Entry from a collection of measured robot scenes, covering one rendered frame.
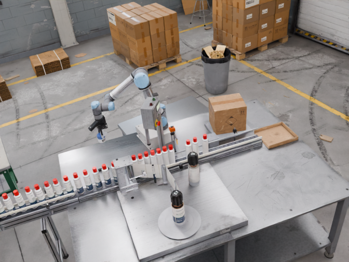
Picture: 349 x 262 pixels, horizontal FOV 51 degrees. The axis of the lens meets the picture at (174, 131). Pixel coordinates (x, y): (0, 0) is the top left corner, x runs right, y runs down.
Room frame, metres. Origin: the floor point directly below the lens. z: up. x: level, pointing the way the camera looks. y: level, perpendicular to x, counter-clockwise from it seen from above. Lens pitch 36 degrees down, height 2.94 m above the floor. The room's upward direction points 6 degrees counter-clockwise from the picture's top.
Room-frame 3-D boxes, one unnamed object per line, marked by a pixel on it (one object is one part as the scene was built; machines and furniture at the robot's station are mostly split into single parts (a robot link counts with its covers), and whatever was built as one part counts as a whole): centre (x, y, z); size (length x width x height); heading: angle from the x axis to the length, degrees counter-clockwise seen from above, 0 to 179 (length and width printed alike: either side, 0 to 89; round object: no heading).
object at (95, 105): (2.67, 0.64, 1.30); 0.09 x 0.08 x 0.11; 92
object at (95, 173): (2.14, 0.65, 0.98); 0.05 x 0.05 x 0.20
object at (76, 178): (2.10, 0.79, 0.98); 0.05 x 0.05 x 0.20
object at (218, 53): (5.05, -0.76, 0.50); 0.42 x 0.41 x 0.28; 117
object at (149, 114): (2.37, 0.16, 1.38); 0.17 x 0.10 x 0.19; 162
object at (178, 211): (1.70, 0.03, 1.04); 0.09 x 0.09 x 0.29
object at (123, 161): (2.11, 0.41, 1.14); 0.14 x 0.11 x 0.01; 107
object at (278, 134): (2.61, -0.92, 0.85); 0.30 x 0.26 x 0.04; 107
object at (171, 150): (2.32, 0.04, 0.98); 0.05 x 0.05 x 0.20
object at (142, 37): (6.38, 0.37, 0.45); 1.20 x 0.84 x 0.89; 29
